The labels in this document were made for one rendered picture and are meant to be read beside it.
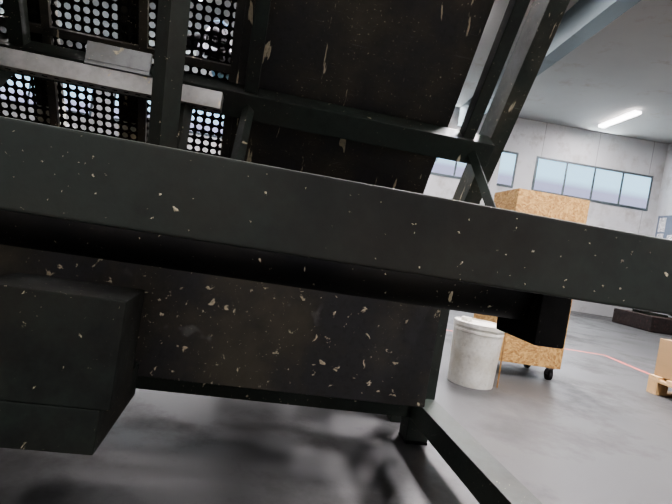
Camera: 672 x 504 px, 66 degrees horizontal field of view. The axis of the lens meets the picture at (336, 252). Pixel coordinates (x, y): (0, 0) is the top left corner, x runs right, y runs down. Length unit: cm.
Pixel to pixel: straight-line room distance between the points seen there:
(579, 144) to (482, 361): 967
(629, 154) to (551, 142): 173
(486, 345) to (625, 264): 243
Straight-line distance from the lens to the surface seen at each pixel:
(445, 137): 170
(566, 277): 66
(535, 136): 1205
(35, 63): 138
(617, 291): 70
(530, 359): 377
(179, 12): 114
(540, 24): 174
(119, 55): 133
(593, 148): 1256
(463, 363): 312
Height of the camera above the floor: 73
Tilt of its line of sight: 2 degrees down
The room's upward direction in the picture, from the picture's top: 9 degrees clockwise
